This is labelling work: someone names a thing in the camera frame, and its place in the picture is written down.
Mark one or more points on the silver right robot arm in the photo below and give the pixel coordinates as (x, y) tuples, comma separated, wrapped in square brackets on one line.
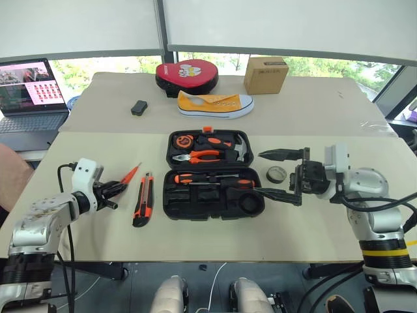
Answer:
[(378, 215)]

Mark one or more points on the black plastic tool case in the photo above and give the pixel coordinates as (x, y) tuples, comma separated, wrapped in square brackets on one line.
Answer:
[(211, 199)]

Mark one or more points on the orange test pen screwdriver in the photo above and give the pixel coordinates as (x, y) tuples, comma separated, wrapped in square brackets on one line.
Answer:
[(130, 172)]

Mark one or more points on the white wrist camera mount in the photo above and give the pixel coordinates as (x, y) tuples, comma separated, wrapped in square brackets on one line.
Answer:
[(85, 172), (339, 159)]

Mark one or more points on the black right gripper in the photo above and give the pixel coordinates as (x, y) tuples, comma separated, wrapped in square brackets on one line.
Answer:
[(312, 177)]

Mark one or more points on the orange black utility knife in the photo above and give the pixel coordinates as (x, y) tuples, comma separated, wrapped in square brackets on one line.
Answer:
[(144, 200)]

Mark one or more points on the black table foot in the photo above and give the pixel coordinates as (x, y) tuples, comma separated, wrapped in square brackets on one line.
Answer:
[(332, 270), (97, 269)]

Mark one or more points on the dark shoe with orange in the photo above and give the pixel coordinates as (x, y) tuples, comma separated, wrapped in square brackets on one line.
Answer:
[(340, 304)]

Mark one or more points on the open grey laptop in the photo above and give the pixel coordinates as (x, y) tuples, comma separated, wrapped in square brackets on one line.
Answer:
[(29, 88)]

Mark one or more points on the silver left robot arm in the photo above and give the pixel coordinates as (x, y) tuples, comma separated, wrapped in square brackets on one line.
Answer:
[(42, 216)]

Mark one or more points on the slim orange black screwdriver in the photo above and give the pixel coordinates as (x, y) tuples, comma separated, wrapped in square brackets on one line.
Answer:
[(190, 178)]

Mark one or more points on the red boxing focus pad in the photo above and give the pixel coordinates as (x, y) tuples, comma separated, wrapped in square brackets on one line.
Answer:
[(187, 76)]

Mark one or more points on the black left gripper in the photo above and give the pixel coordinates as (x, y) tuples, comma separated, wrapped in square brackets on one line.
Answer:
[(100, 195)]

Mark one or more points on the orange black tape measure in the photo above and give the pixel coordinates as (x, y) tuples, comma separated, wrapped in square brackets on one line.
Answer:
[(182, 141)]

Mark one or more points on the small brown cardboard box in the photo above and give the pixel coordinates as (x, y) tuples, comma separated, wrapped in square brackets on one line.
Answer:
[(265, 76)]

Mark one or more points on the small black box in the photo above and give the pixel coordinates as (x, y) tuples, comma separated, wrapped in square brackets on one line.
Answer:
[(139, 108)]

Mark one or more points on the white roller blind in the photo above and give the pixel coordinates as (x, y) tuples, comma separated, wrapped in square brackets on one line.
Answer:
[(78, 26), (293, 23)]

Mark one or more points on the brown cardboard table sheet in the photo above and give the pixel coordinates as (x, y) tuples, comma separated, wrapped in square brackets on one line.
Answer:
[(293, 111)]

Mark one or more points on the yellow canvas sneaker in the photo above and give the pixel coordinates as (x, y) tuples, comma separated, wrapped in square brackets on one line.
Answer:
[(215, 105)]

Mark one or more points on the stubby orange black screwdriver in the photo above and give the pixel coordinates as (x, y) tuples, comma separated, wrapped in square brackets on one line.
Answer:
[(213, 141)]

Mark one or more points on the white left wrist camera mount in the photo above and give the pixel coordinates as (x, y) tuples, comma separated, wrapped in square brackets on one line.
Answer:
[(85, 172)]

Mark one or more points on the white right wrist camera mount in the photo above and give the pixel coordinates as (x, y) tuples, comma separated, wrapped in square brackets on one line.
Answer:
[(339, 159)]

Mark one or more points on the black electrical tape roll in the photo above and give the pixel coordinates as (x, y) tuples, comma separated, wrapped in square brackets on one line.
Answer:
[(276, 174)]

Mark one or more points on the beige rounded robot knee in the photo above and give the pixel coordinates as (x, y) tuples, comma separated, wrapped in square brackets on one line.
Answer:
[(251, 295), (167, 295)]

